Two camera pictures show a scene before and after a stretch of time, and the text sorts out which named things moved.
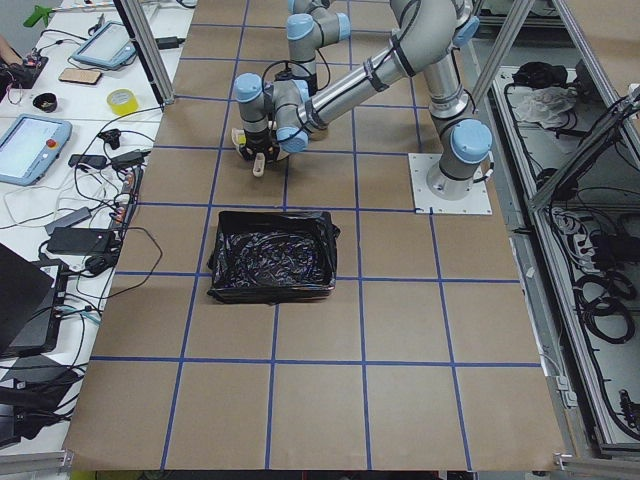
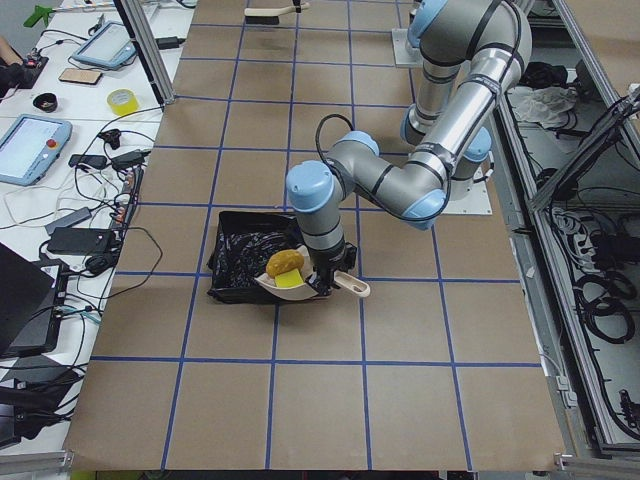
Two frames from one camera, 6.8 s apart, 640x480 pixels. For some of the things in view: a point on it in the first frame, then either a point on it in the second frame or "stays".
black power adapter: x=81 y=240 stays
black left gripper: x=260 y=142 → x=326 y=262
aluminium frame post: x=146 y=50 stays
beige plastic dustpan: x=259 y=159 → x=308 y=289
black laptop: x=32 y=295 stays
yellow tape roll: x=122 y=101 stays
